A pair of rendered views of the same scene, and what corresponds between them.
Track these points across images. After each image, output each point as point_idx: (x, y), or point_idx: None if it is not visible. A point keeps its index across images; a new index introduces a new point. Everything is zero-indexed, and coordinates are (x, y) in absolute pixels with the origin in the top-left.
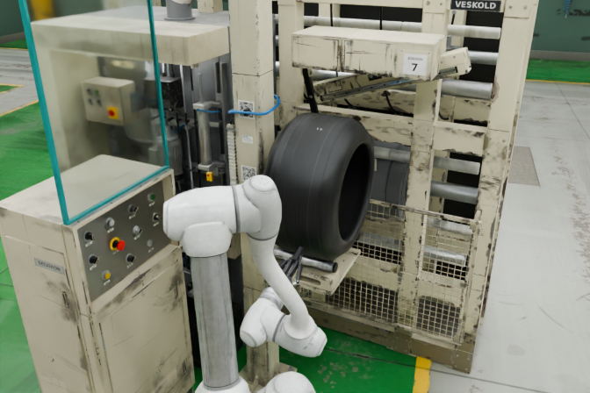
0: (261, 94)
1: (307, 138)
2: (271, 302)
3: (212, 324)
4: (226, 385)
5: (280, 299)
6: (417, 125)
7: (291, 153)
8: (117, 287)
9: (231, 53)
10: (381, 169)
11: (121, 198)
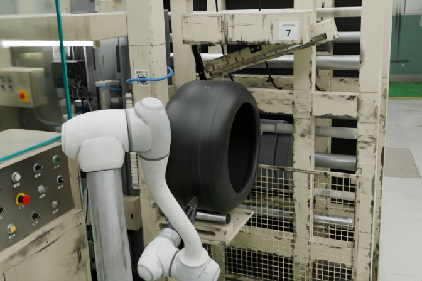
0: (154, 62)
1: (196, 95)
2: (167, 239)
3: (107, 234)
4: None
5: (176, 238)
6: (297, 94)
7: (182, 108)
8: (21, 242)
9: (127, 28)
10: (269, 142)
11: (27, 153)
